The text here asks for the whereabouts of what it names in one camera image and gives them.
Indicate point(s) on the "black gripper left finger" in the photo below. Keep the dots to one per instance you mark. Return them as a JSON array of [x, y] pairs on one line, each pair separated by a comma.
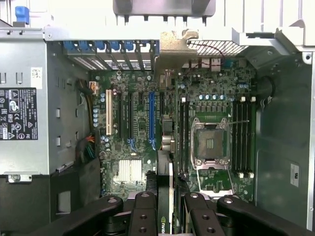
[[142, 216]]

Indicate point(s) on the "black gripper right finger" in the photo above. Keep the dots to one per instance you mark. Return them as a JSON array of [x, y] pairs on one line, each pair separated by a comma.
[[204, 217]]

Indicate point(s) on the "metal socket cover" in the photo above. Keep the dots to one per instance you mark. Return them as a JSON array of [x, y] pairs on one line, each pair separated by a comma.
[[216, 191]]

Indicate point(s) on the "silver chipset heatsink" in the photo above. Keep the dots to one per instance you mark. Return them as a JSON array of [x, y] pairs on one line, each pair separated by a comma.
[[130, 172]]

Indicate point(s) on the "CPU socket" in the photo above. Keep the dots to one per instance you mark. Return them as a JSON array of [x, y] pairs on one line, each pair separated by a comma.
[[211, 142]]

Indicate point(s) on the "RAM slot with black clips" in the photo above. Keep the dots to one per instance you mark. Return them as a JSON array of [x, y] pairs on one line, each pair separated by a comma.
[[187, 137], [236, 137], [246, 137]]

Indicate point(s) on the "RAM slot with white clips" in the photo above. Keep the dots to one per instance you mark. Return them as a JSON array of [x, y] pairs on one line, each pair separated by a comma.
[[182, 137], [252, 137], [241, 137]]

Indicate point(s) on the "green motherboard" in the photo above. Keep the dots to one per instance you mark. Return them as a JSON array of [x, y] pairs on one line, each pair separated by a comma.
[[137, 118]]

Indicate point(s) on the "blue expansion slot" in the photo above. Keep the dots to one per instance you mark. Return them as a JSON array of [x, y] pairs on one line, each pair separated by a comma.
[[151, 118]]

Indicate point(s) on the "long black expansion slot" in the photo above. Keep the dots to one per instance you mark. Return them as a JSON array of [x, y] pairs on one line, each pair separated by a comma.
[[131, 118], [162, 103], [120, 115]]

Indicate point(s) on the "white case sticker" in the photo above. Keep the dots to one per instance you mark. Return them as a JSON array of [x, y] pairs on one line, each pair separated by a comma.
[[295, 174]]

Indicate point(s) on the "thin metal locking lever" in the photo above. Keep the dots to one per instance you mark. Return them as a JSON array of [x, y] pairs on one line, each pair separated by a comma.
[[240, 121]]

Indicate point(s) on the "white expansion slot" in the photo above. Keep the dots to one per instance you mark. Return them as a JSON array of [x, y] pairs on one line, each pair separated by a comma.
[[109, 113]]

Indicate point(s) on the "black plastic shroud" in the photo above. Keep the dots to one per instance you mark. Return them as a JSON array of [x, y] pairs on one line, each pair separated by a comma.
[[29, 209]]

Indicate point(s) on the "short black expansion slot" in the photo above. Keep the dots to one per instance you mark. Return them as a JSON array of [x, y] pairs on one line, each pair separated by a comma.
[[141, 99]]

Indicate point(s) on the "open grey PC case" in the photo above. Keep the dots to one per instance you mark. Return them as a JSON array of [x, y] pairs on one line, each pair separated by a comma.
[[283, 123]]

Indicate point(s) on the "black power supply label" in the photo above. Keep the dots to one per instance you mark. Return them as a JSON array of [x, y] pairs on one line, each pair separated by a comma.
[[19, 113]]

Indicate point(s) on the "white barcode sticker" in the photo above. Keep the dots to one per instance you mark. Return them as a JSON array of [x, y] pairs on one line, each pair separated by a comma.
[[36, 73]]

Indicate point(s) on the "silver power supply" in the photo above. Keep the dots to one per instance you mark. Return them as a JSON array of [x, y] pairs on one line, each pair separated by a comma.
[[24, 61]]

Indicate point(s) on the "blue case release latch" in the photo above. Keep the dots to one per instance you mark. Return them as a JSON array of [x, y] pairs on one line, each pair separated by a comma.
[[22, 14]]

